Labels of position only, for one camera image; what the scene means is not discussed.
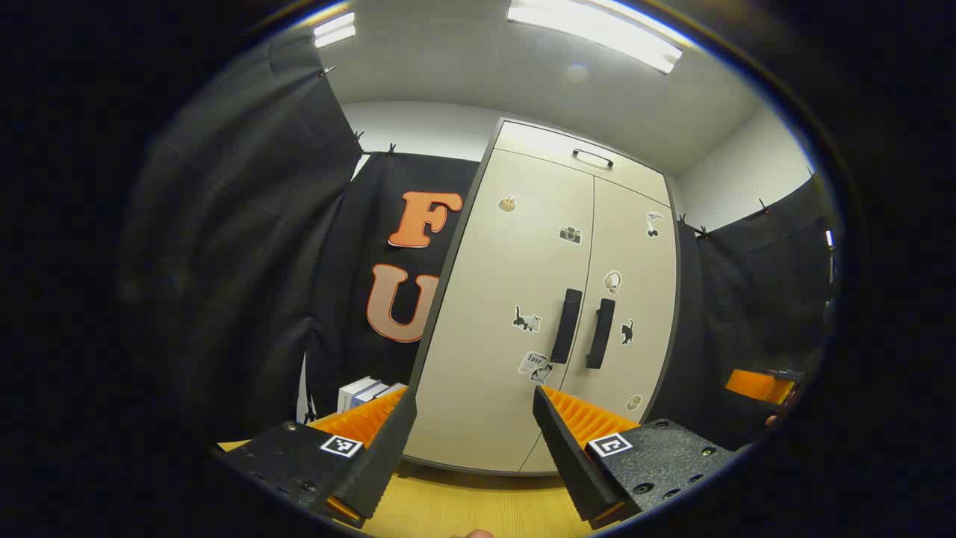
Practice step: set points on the long ceiling light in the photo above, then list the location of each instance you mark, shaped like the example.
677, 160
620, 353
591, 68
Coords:
597, 33

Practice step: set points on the small ceiling light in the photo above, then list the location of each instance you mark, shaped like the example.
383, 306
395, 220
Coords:
334, 30

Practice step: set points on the blue and white box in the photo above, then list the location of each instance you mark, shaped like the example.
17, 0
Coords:
388, 390

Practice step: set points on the beige double-door shoe cabinet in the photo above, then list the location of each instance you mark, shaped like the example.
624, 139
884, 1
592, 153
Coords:
545, 146

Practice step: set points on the beige cabinet door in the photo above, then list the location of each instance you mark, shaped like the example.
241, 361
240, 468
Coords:
493, 299
635, 299

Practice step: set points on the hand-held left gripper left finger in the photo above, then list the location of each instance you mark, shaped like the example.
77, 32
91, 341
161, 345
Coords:
388, 456

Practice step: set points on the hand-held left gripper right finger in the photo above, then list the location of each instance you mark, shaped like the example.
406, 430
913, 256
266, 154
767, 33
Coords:
567, 456

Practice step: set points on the black backdrop cloth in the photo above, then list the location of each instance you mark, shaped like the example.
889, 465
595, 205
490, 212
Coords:
246, 261

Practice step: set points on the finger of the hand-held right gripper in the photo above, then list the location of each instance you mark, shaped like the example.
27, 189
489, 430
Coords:
750, 385

